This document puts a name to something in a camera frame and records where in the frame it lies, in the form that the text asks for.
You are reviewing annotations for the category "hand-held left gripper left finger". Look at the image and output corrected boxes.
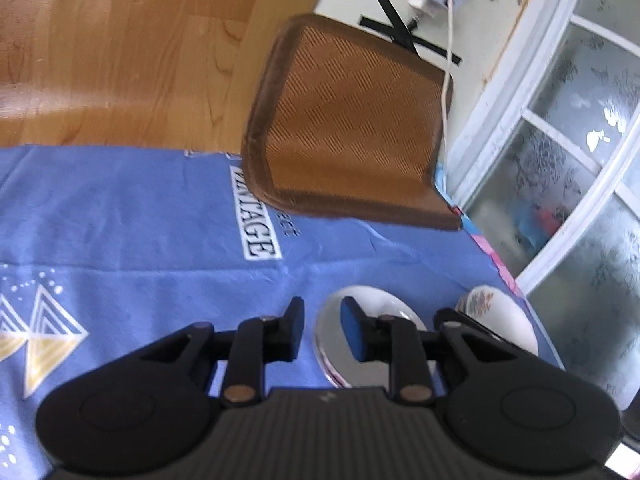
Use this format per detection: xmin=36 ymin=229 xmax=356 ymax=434
xmin=140 ymin=296 xmax=306 ymax=407

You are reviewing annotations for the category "white frosted glass window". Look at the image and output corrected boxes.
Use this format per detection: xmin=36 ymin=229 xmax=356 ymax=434
xmin=440 ymin=0 xmax=640 ymax=411

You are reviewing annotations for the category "blue printed tablecloth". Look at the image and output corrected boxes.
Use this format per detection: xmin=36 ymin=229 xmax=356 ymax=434
xmin=0 ymin=145 xmax=566 ymax=480

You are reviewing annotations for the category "wood pattern sheet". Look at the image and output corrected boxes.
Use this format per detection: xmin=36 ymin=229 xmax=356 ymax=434
xmin=0 ymin=0 xmax=341 ymax=153

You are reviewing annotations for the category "brown woven mat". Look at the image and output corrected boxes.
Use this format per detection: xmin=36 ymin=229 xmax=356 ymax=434
xmin=241 ymin=14 xmax=463 ymax=232

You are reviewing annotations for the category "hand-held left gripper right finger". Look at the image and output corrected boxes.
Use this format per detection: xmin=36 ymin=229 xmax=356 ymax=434
xmin=340 ymin=297 xmax=538 ymax=406

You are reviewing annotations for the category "white cable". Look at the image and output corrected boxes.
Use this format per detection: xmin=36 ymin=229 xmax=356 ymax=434
xmin=440 ymin=0 xmax=463 ymax=161

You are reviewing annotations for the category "black tape cross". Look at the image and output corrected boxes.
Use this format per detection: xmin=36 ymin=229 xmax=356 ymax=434
xmin=359 ymin=0 xmax=462 ymax=67

